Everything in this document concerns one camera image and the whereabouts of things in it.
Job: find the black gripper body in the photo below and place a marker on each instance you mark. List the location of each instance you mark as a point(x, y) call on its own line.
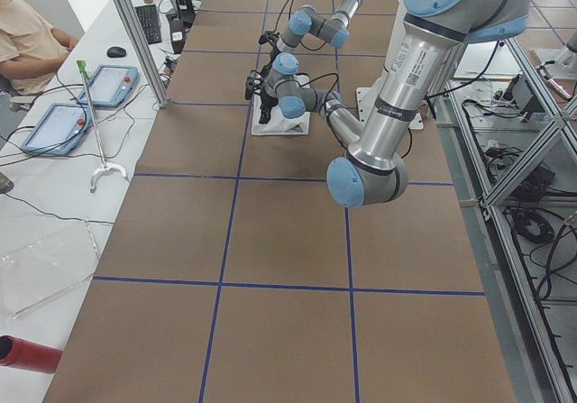
point(269, 101)
point(276, 50)

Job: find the red cylinder bottle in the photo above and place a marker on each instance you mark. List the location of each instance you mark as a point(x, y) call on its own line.
point(30, 356)

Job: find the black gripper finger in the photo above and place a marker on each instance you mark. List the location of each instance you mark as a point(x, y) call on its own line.
point(265, 115)

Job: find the grey cartoon print t-shirt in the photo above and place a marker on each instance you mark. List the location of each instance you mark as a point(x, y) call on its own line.
point(278, 124)

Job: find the black computer mouse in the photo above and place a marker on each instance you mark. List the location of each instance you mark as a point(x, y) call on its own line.
point(116, 52)

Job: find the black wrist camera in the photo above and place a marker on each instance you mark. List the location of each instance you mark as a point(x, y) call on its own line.
point(253, 86)
point(269, 37)

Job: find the seated person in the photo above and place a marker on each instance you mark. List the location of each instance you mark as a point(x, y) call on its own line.
point(32, 49)

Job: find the black keyboard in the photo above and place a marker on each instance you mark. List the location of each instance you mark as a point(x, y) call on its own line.
point(149, 20)

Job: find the metal reacher grabber tool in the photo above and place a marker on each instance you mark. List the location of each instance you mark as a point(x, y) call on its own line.
point(105, 166)

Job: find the near teach pendant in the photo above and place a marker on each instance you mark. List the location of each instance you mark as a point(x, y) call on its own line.
point(60, 130)

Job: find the white camera pole base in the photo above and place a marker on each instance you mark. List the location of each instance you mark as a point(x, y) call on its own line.
point(365, 101)

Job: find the aluminium frame post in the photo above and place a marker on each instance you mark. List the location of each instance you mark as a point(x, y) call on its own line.
point(136, 36)

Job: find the teach pendant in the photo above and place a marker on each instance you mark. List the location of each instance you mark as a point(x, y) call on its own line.
point(109, 85)
point(60, 130)

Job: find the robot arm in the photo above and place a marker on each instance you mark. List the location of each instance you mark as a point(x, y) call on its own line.
point(371, 171)
point(307, 20)

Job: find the white paper in plastic sleeve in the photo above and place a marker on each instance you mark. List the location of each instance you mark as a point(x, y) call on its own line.
point(46, 270)

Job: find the far teach pendant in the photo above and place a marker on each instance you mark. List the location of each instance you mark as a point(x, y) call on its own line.
point(109, 85)

